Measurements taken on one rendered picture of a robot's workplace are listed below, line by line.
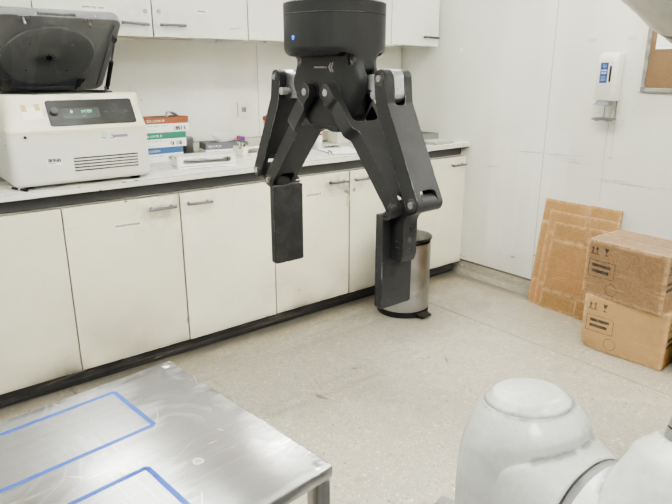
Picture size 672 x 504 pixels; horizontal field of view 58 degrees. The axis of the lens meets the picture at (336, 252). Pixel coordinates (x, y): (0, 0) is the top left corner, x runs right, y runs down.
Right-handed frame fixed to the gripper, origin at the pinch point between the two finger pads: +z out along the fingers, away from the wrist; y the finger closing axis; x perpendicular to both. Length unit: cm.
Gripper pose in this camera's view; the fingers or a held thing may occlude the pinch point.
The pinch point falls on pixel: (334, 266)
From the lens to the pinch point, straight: 49.4
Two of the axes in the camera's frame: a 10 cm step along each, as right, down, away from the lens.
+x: -7.8, 1.8, -6.0
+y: -6.3, -2.3, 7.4
